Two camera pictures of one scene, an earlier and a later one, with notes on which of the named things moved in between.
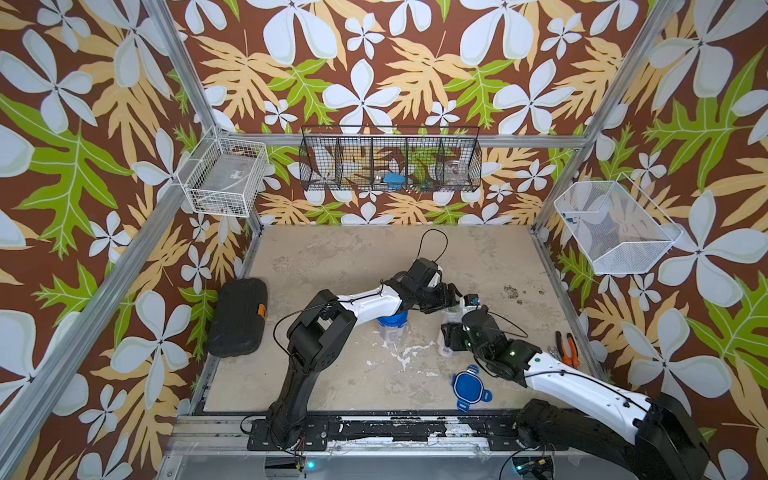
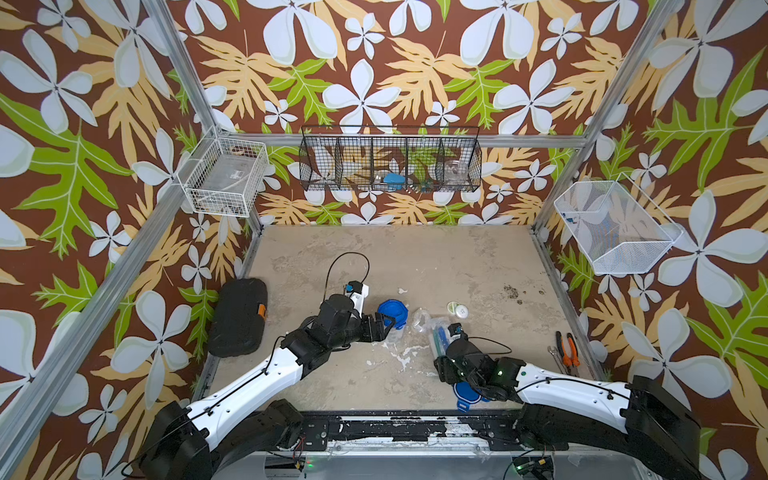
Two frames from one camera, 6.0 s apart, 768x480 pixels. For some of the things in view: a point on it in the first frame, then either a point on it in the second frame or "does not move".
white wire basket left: [223, 174] does not move
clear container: [452, 314] → [437, 328]
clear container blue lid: [392, 328] does not move
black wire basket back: [390, 158] does not move
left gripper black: [442, 300] → [378, 332]
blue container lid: [469, 388] does not move
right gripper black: [451, 335] → [442, 367]
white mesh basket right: [622, 231] does not move
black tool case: [238, 318] does not move
